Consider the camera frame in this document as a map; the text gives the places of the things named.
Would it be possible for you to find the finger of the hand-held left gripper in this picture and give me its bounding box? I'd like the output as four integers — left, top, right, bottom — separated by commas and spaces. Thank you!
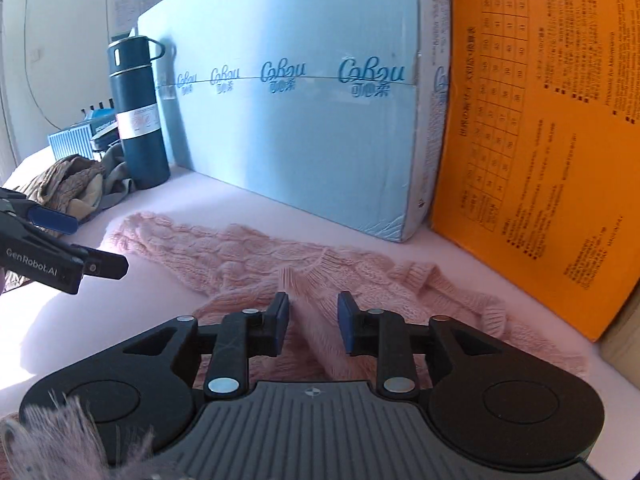
0, 187, 80, 235
70, 243, 130, 281

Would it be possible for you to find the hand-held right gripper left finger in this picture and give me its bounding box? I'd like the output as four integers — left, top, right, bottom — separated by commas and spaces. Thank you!
121, 291, 291, 401

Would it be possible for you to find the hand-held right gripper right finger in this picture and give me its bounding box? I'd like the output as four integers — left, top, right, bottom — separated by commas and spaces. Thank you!
336, 290, 507, 401

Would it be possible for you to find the pink cable-knit sweater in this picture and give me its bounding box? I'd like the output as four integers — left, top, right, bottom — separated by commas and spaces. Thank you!
0, 211, 589, 480

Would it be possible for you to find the tan quilted jacket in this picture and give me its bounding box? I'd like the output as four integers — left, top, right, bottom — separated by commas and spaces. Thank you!
19, 154, 109, 224

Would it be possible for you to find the grey cloth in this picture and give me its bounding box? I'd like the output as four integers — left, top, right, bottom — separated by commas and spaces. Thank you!
91, 141, 139, 212

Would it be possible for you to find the blue ribbed box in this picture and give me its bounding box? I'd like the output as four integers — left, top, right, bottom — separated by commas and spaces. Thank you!
48, 127, 97, 162

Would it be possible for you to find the dark blue printed box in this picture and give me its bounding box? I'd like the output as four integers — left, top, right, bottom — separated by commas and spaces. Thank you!
79, 101, 122, 153

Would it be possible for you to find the dark teal thermos bottle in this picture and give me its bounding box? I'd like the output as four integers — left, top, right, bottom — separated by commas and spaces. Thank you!
107, 35, 172, 191

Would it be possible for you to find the light blue printed carton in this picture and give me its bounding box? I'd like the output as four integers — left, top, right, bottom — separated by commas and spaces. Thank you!
136, 0, 452, 244

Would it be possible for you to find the orange printed box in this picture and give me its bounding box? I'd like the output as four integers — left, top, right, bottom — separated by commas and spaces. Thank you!
429, 0, 640, 344

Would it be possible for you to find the brown cardboard box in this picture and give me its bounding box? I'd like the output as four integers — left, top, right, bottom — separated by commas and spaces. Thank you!
597, 299, 640, 392

